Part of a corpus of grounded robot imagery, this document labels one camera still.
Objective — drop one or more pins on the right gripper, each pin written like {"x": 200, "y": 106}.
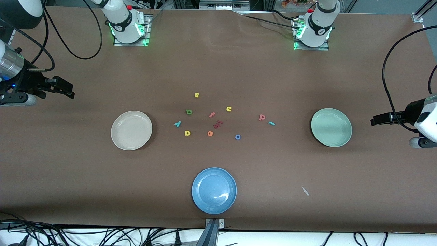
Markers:
{"x": 26, "y": 81}

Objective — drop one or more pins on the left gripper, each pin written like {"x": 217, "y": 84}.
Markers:
{"x": 410, "y": 112}

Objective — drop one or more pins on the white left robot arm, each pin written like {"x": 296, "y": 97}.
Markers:
{"x": 321, "y": 27}

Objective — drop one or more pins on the green plate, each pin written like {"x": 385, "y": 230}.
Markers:
{"x": 331, "y": 127}

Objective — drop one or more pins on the beige plate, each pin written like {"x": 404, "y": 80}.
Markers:
{"x": 131, "y": 130}

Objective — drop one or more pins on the short aluminium profile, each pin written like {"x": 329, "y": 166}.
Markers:
{"x": 418, "y": 16}

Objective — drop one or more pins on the white paper scrap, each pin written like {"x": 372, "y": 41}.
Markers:
{"x": 305, "y": 190}

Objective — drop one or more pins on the orange decoration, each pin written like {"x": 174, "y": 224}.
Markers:
{"x": 290, "y": 2}

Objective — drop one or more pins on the brown paper table cover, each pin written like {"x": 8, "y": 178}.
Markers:
{"x": 239, "y": 68}

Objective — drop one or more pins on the grey power strip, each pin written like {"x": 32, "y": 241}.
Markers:
{"x": 222, "y": 4}

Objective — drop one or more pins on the blue plate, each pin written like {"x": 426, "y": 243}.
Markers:
{"x": 214, "y": 190}

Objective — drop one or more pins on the long aluminium table rail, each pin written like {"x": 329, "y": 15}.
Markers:
{"x": 11, "y": 36}

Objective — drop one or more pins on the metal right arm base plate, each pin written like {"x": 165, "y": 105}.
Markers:
{"x": 131, "y": 44}

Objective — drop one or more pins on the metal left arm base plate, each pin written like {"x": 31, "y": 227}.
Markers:
{"x": 310, "y": 48}

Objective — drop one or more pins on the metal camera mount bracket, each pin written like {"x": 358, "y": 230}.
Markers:
{"x": 212, "y": 232}

